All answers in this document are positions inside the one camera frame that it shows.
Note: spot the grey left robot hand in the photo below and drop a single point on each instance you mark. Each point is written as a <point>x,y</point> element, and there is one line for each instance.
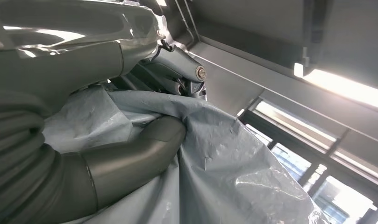
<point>52,61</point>

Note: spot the grey mailer bag red print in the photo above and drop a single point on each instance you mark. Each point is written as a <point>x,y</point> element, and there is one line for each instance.
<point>226,160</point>

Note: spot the ceiling strip light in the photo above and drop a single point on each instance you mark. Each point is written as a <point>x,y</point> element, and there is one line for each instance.
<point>346,89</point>

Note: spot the black window frame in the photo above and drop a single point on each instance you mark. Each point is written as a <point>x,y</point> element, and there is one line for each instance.
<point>287,140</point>

